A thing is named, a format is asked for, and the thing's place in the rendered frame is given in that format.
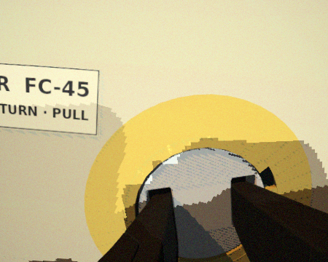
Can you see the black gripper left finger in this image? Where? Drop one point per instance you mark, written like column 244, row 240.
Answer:
column 152, row 235

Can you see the beige service panel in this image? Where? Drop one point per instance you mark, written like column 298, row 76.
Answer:
column 94, row 94

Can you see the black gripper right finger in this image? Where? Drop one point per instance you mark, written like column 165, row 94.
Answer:
column 274, row 228

